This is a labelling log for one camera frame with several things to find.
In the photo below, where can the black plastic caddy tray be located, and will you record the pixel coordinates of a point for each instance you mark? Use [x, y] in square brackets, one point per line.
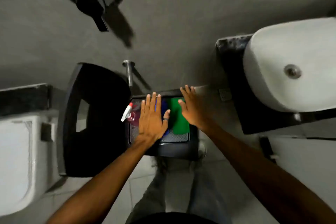
[178, 149]

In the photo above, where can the person's right hand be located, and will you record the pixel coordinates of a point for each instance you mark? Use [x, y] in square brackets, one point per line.
[194, 113]

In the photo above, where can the black stone ledge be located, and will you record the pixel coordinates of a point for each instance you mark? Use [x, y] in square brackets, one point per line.
[23, 99]

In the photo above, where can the chrome sink drain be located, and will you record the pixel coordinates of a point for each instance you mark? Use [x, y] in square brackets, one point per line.
[292, 71]

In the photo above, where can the square floor drain grate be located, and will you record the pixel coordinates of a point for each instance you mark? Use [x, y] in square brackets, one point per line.
[225, 95]

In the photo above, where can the pink liquid spray bottle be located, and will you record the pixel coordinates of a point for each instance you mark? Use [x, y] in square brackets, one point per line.
[130, 116]

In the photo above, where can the black stone sink counter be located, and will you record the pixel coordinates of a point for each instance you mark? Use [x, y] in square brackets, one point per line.
[236, 79]

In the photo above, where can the blue cleaning cloth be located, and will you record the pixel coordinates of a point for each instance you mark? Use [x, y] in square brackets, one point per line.
[163, 104]

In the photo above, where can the green cleaning cloth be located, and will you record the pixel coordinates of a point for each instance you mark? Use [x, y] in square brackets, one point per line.
[179, 121]

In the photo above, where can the black shirt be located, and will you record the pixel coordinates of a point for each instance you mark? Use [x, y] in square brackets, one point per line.
[173, 218]

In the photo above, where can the chrome wall rod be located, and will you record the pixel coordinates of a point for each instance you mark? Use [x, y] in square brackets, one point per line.
[129, 73]

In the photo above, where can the black toilet seat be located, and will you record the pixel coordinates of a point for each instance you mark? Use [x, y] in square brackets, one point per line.
[105, 132]

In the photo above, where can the person's left forearm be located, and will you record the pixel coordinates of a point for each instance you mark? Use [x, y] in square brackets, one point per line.
[105, 179]

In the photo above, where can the white ceramic sink basin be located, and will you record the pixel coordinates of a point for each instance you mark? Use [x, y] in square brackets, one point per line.
[301, 42]

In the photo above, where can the dark flush button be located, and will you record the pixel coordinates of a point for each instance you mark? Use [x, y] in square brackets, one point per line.
[46, 132]

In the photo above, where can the person's right forearm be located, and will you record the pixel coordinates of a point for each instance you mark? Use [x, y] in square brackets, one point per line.
[262, 176]

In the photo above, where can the person's left little finger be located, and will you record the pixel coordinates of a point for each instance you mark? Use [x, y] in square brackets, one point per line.
[143, 108]

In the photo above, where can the person's right middle finger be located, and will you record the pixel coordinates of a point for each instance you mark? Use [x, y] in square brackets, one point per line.
[188, 91]

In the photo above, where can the grey jeans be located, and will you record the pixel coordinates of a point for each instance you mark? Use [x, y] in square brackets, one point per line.
[178, 187]

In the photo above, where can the white shoe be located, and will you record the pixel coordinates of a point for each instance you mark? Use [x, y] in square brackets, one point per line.
[202, 149]

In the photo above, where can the person's left thumb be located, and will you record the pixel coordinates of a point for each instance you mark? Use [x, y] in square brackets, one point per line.
[166, 118]

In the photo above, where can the black pipe under counter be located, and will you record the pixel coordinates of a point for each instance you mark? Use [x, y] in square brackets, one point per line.
[267, 149]

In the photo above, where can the person's left middle finger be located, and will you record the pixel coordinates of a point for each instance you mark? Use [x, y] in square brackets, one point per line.
[153, 101]

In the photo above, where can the person's right thumb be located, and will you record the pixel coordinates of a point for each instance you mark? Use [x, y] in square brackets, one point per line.
[182, 105]

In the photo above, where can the person's left hand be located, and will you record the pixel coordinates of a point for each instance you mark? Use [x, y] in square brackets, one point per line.
[150, 126]

